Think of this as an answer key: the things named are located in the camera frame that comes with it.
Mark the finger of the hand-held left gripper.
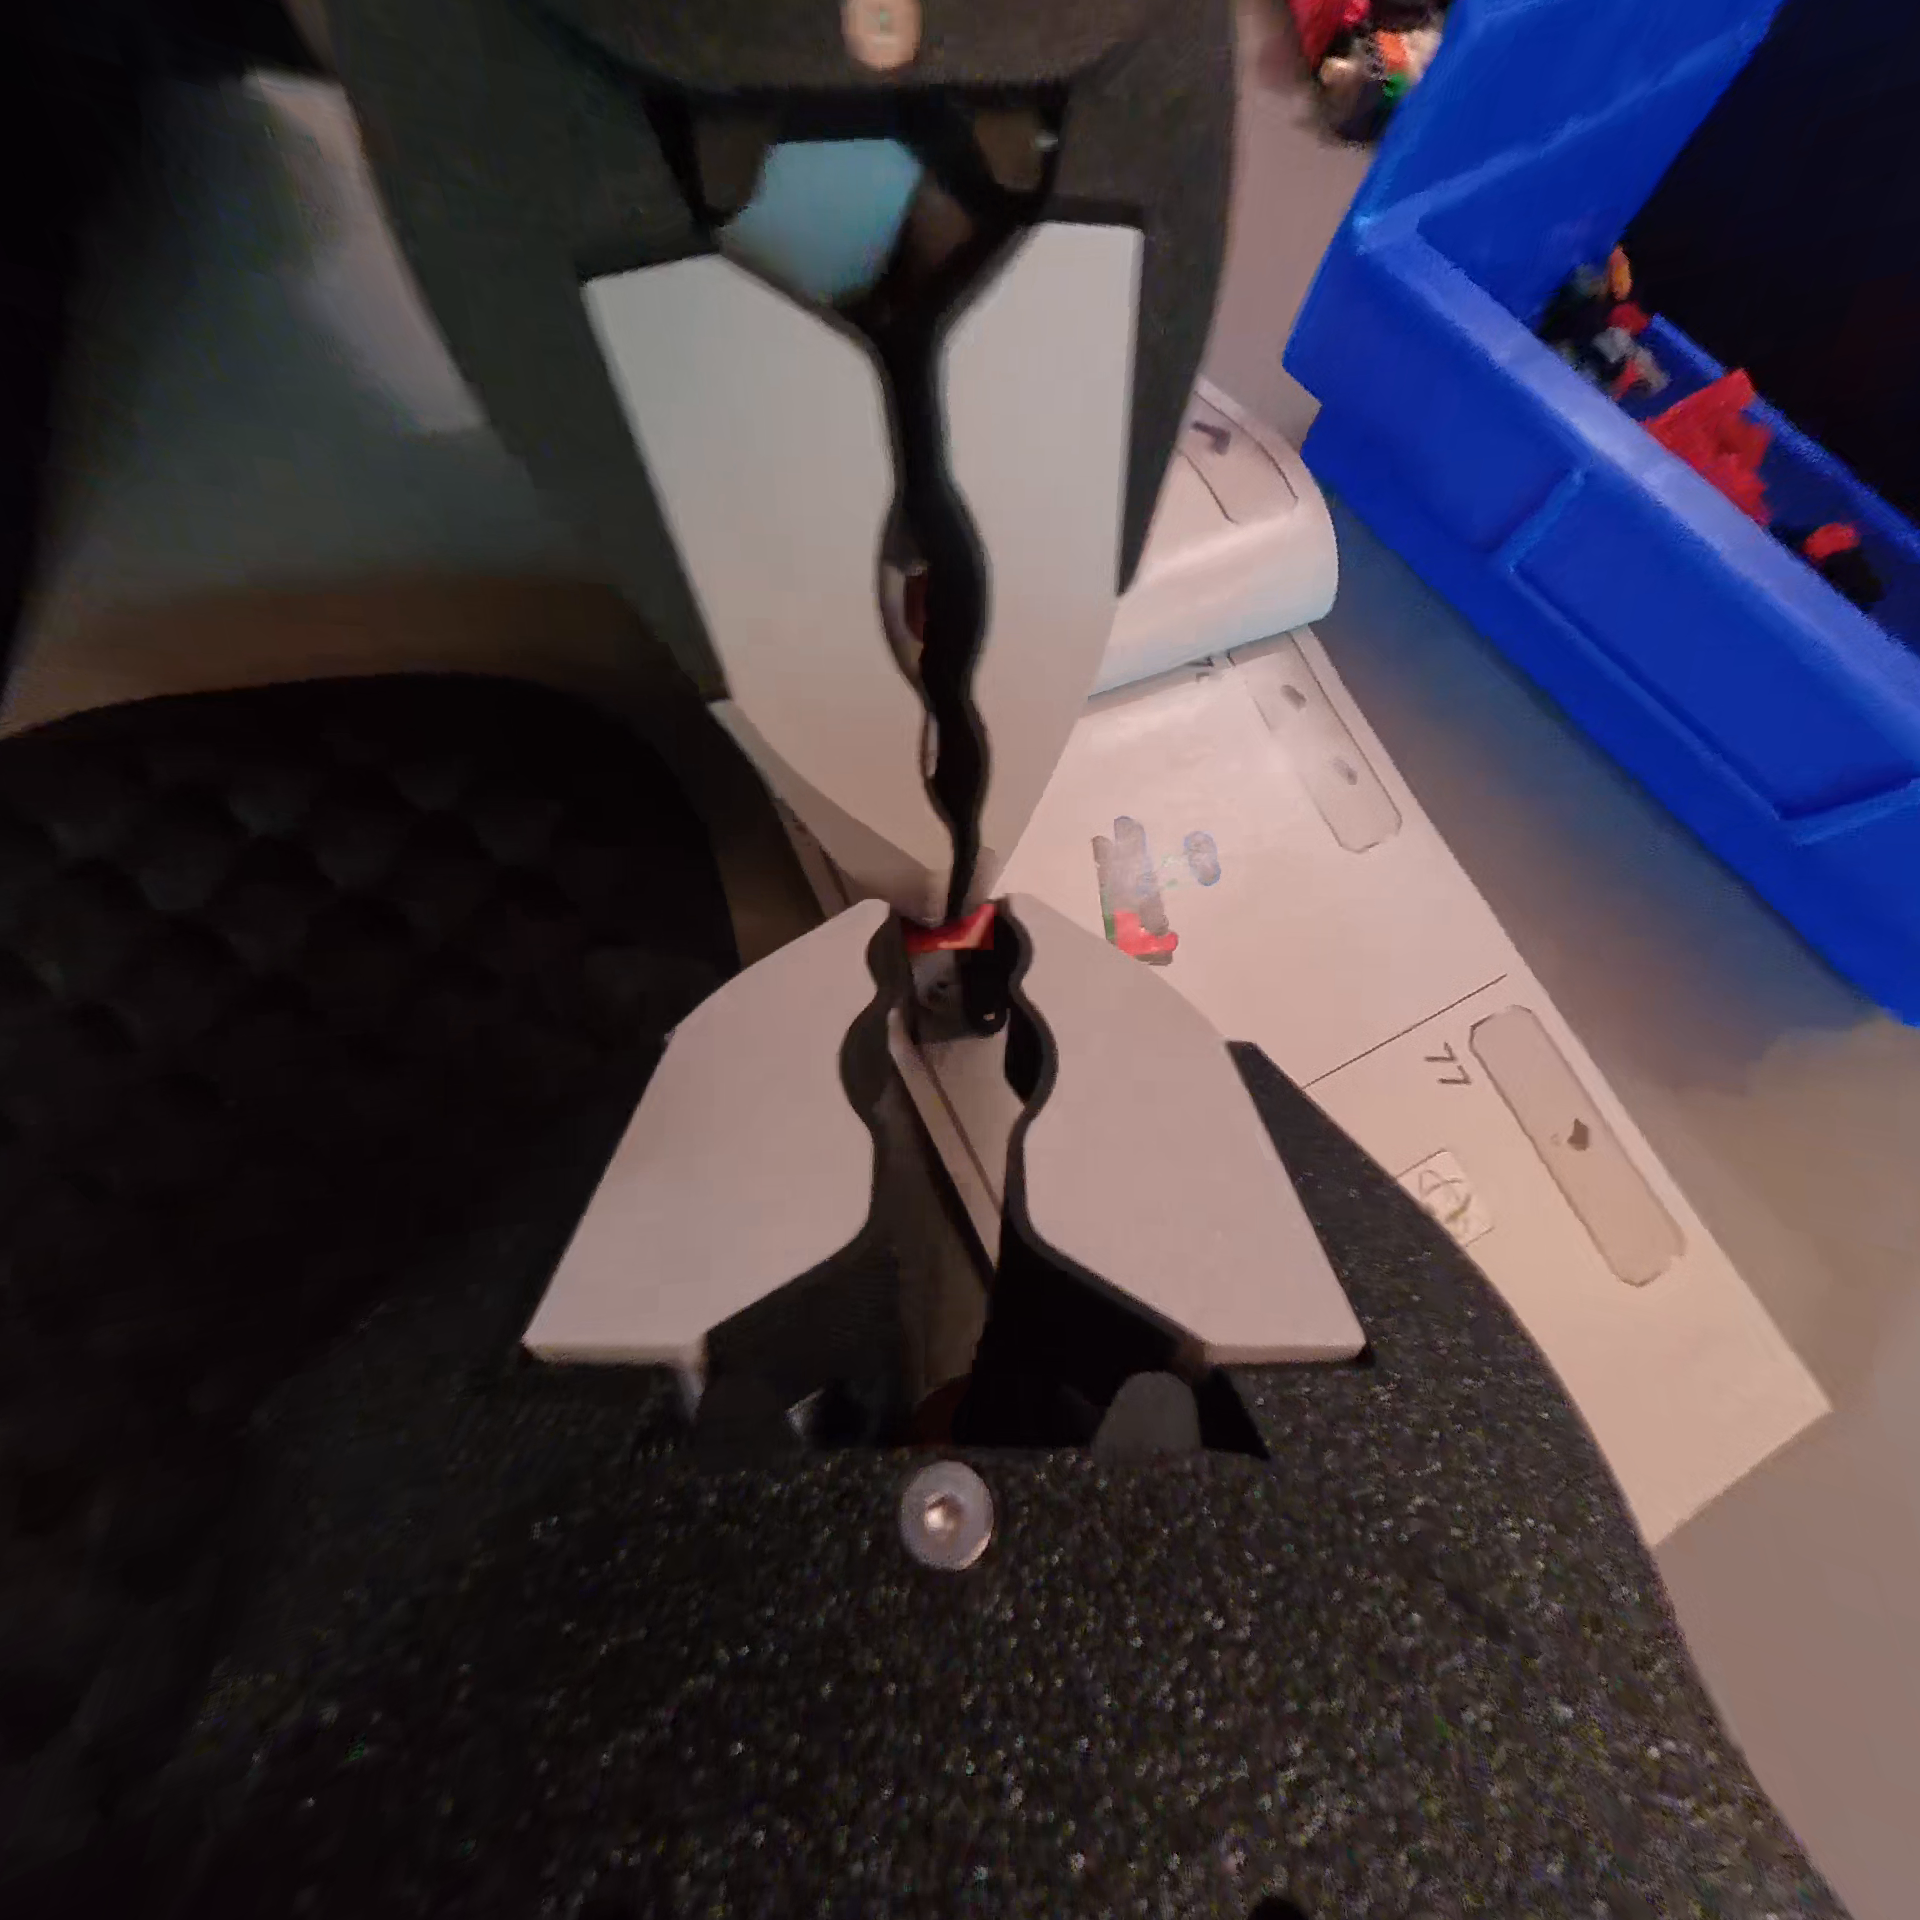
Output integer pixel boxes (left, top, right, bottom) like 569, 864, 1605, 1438
580, 250, 968, 926
922, 218, 1144, 918

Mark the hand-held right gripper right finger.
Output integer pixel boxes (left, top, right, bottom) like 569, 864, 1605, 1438
968, 896, 1371, 1451

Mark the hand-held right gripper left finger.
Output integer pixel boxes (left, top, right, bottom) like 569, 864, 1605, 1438
520, 899, 925, 1445

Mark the small red grey brick assembly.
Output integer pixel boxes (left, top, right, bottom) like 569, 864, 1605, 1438
897, 899, 1025, 1045

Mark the white instruction booklet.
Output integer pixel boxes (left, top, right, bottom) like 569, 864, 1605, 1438
703, 377, 1835, 1550

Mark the heap of colourful toy pieces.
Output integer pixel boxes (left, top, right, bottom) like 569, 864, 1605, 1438
1285, 0, 1452, 146

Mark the blue plastic bin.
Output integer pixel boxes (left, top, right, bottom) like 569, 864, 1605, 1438
1284, 0, 1920, 1032

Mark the pile of red black bricks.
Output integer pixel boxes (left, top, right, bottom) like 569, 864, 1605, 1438
1532, 242, 1920, 639

